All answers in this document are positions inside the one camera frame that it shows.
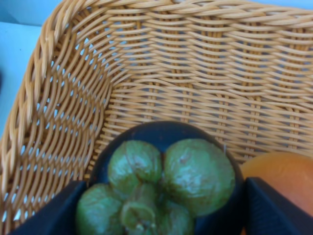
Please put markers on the tan wicker basket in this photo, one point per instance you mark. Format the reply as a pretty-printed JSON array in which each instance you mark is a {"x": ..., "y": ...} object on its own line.
[{"x": 239, "y": 70}]

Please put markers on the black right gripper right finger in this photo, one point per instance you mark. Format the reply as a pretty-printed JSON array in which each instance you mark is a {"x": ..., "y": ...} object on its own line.
[{"x": 270, "y": 213}]

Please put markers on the dark purple mangosteen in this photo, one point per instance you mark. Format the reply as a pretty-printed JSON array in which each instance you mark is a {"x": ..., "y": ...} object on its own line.
[{"x": 163, "y": 178}]

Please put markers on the orange bread bun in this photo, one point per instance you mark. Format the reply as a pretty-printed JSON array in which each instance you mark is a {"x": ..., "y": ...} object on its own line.
[{"x": 289, "y": 174}]

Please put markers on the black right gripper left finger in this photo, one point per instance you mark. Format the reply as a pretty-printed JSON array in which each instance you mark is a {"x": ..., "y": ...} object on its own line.
[{"x": 58, "y": 216}]

